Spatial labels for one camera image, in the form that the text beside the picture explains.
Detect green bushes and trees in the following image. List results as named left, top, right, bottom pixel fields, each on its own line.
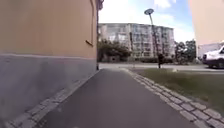
left=97, top=39, right=133, bottom=63

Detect grey asphalt path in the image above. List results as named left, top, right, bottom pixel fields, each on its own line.
left=39, top=68, right=201, bottom=128

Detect grey multi-storey building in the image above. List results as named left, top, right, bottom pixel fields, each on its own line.
left=97, top=22, right=176, bottom=63

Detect grey cross road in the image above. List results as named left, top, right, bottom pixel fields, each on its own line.
left=98, top=62, right=224, bottom=73

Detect street lamp pole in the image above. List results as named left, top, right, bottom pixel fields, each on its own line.
left=143, top=8, right=164, bottom=70

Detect orange building with grey base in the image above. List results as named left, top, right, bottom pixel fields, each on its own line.
left=0, top=0, right=105, bottom=125

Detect cobblestone edging strip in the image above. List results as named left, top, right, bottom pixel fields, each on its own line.
left=122, top=68, right=224, bottom=128
left=0, top=69, right=101, bottom=128

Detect grass lawn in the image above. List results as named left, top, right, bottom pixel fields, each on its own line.
left=133, top=68, right=224, bottom=115

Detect white vehicle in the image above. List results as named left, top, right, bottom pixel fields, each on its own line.
left=201, top=45, right=224, bottom=70

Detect pale orange building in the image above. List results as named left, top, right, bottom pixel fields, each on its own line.
left=188, top=0, right=224, bottom=58

